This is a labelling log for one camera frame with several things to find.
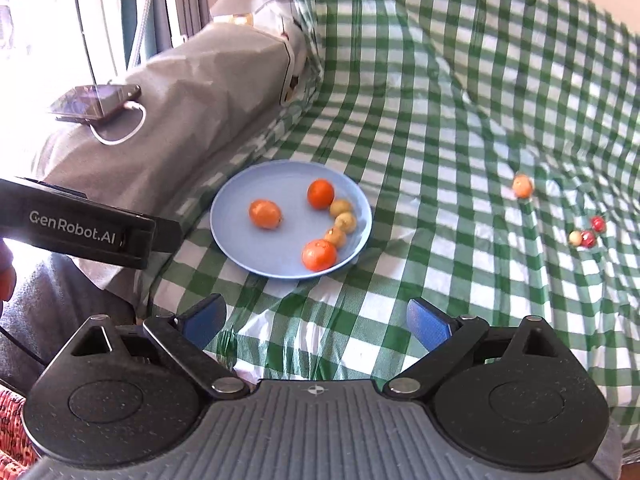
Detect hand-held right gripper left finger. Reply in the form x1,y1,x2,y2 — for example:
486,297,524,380
61,293,247,401

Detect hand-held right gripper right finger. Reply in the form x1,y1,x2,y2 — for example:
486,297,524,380
382,298,576,401

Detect blue plate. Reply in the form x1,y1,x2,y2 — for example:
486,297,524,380
209,159,374,279

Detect pale oblong orange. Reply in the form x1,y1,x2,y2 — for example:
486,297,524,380
249,199,284,231

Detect person's left hand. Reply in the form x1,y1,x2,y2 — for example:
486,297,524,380
0,240,17,302

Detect grey trousers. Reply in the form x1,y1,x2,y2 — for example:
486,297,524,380
0,254,137,397

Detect black smartphone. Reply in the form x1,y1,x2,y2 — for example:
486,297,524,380
48,85,142,125

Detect grey printed cover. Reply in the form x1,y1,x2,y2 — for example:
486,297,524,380
30,0,323,306

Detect red patterned cloth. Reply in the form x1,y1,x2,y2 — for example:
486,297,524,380
0,389,42,467

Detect perforated white pole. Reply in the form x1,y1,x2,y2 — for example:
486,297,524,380
127,0,159,69

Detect teal curtain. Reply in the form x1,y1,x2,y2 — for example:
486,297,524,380
120,0,175,63

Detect green checkered cloth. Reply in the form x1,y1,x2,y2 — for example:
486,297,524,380
147,0,640,441

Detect white charging cable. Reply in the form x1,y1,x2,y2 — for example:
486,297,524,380
90,101,147,146

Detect black cable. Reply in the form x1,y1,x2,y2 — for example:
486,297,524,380
0,326,47,367

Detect white window frame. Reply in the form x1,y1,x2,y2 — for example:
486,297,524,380
160,0,213,47

